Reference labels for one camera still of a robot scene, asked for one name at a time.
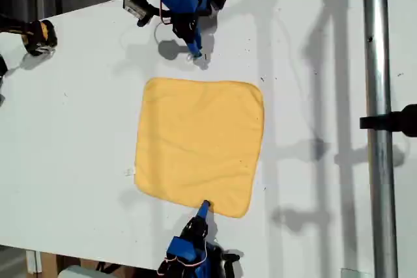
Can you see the white table leg bracket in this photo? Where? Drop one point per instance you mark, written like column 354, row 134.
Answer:
column 33, row 261

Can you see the white box under table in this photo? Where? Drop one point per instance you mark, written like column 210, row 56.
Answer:
column 76, row 272

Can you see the steel post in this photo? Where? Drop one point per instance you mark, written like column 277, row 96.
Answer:
column 379, row 161

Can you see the camera black stalk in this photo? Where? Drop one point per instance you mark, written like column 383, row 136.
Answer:
column 148, row 17

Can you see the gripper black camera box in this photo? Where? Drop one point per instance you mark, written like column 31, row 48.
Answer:
column 134, row 5
column 231, row 263

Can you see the black object at table edge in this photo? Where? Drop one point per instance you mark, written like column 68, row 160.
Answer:
column 2, row 66

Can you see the black clamp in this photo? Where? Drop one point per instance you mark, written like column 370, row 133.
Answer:
column 391, row 121

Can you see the yellow microfibre towel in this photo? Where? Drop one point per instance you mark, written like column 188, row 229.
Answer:
column 195, row 141

